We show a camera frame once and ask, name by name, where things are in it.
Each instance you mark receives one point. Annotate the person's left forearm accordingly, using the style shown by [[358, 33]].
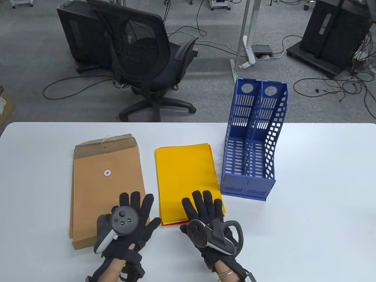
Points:
[[113, 271]]

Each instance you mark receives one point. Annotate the blue plastic file holder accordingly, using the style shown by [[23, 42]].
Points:
[[258, 188]]

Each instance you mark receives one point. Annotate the black sensor box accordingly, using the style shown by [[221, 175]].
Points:
[[249, 277]]

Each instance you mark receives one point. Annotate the stack of yellow cardstock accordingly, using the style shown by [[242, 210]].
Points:
[[188, 179]]

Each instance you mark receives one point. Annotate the stack of red cardstock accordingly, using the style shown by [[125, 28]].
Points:
[[170, 224]]

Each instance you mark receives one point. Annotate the brown document pouch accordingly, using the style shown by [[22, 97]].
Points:
[[75, 149], [108, 194], [70, 232]]

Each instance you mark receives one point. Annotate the person's right forearm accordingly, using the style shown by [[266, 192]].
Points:
[[224, 271]]

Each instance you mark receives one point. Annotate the black computer tower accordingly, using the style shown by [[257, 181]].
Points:
[[79, 35]]

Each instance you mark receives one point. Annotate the person's right hand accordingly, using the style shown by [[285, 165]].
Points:
[[202, 208]]

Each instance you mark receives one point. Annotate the black equipment cabinet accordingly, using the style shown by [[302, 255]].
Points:
[[335, 32]]

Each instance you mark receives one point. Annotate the white metal desk leg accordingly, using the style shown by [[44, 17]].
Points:
[[248, 17]]

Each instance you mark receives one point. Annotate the cardboard box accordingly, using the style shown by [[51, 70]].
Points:
[[4, 108]]

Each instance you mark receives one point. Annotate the white cart base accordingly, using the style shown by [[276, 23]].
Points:
[[220, 3], [22, 3]]

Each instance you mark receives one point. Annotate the black mesh office chair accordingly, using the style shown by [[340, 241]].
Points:
[[164, 67]]

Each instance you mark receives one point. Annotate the black wheeled platform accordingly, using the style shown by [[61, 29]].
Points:
[[311, 58]]

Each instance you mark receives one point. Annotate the person's left hand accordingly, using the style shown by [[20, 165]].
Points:
[[144, 226]]

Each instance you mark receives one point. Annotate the black floor box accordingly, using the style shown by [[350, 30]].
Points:
[[261, 48]]

